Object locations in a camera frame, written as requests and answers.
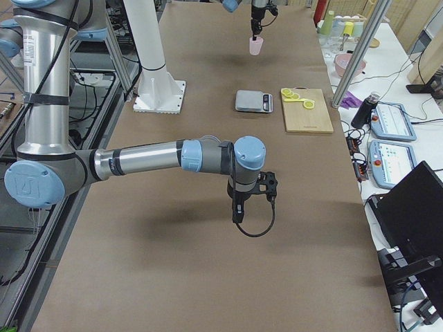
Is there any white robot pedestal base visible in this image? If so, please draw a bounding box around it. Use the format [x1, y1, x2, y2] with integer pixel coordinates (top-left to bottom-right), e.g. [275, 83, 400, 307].
[124, 0, 186, 114]

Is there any digital kitchen scale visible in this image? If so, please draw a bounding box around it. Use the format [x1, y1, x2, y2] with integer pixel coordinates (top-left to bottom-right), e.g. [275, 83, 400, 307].
[235, 90, 273, 113]

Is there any yellow cup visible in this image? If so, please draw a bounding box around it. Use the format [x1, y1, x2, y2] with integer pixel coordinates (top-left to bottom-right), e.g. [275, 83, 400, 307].
[343, 21, 354, 37]

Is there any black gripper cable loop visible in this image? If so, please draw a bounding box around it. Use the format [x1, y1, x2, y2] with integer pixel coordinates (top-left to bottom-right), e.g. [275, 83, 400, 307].
[235, 196, 277, 238]

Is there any aluminium frame post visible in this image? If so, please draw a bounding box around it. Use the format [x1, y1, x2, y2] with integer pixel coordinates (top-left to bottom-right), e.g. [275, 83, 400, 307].
[332, 0, 392, 109]

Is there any yellow plastic knife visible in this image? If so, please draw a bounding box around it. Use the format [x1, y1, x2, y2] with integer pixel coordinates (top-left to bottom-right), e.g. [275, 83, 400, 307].
[283, 98, 315, 104]

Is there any pink paper cup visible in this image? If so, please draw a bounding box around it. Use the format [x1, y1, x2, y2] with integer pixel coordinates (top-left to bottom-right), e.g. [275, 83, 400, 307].
[249, 36, 264, 56]

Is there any pink bowl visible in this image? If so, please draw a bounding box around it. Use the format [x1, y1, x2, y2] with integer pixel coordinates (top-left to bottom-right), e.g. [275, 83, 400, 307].
[334, 53, 367, 77]

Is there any purple cloth glove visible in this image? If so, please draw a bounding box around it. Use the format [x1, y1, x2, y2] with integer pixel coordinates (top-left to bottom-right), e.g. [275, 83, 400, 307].
[340, 91, 363, 109]

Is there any black laptop monitor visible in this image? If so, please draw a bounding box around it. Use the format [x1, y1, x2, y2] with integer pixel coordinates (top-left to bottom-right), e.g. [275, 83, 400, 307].
[370, 161, 442, 315]

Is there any upper teach pendant tablet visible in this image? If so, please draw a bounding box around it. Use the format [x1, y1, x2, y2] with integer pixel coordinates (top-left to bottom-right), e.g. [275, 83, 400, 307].
[370, 102, 417, 142]

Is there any green cup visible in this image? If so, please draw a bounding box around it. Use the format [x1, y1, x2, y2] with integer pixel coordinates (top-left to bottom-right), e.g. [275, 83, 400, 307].
[318, 10, 335, 36]

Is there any teach pendant tablet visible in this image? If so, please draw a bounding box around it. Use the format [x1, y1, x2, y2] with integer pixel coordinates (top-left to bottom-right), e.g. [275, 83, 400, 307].
[370, 102, 417, 142]
[368, 140, 417, 190]

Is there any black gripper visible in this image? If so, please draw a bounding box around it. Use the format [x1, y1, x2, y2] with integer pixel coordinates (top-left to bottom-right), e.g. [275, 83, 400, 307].
[251, 0, 277, 41]
[227, 172, 278, 223]

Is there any lower teach pendant tablet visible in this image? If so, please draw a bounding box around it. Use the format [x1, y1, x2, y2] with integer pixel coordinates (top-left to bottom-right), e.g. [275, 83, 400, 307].
[368, 140, 417, 190]

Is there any lemon slice front left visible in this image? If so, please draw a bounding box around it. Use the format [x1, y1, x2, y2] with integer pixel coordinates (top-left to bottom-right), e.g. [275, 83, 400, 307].
[302, 100, 315, 109]

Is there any bamboo cutting board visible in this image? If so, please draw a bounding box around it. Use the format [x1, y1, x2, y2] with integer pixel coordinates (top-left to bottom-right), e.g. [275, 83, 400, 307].
[280, 88, 334, 133]

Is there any black water bottle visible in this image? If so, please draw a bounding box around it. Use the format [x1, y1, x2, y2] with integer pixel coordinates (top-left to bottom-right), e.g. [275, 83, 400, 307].
[351, 91, 380, 129]

